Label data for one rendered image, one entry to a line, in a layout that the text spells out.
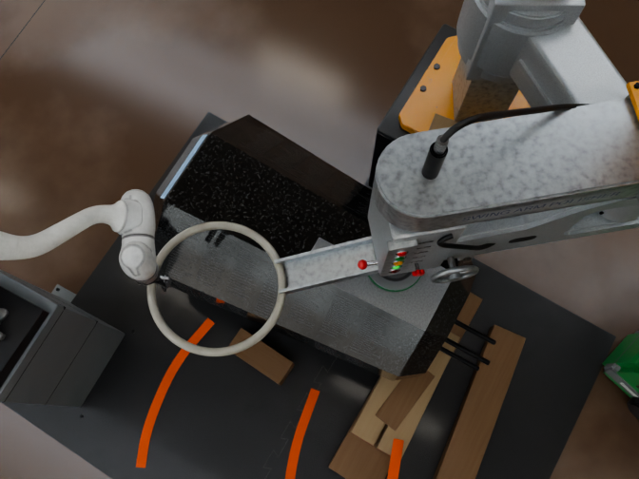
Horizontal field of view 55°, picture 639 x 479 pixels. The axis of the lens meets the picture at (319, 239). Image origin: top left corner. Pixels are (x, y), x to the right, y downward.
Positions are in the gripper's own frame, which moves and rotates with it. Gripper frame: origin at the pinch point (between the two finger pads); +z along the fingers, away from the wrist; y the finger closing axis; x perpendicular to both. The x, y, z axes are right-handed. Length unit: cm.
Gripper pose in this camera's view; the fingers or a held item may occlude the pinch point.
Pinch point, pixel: (157, 285)
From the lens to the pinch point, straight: 236.4
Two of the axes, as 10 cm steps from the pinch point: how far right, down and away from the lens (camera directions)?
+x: 0.9, -9.5, 3.0
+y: 9.9, 1.1, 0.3
